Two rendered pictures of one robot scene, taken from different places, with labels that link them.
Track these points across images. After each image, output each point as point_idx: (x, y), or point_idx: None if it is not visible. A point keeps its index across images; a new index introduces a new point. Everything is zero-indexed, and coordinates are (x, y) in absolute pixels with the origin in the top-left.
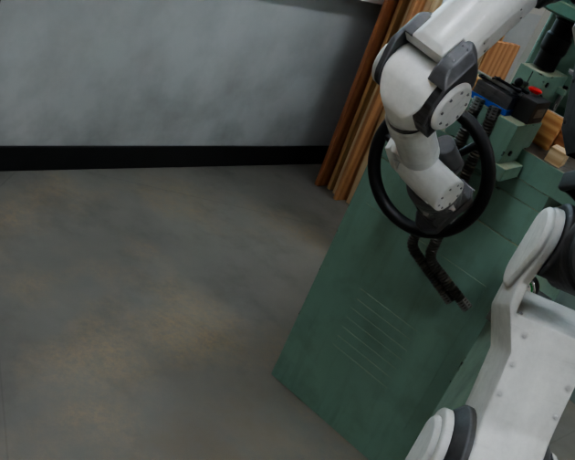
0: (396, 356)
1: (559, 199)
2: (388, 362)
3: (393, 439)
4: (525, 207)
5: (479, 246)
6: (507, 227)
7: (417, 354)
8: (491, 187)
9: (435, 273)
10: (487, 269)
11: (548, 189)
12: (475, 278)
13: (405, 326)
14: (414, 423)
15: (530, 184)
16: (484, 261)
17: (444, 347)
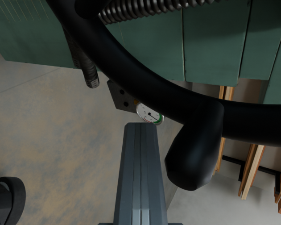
0: (23, 14)
1: (270, 92)
2: (14, 10)
3: (10, 48)
4: (237, 58)
5: (153, 29)
6: (196, 48)
7: (42, 31)
8: None
9: (74, 46)
10: (141, 52)
11: None
12: (124, 44)
13: (39, 3)
14: (26, 56)
15: (279, 49)
16: (144, 43)
17: (65, 50)
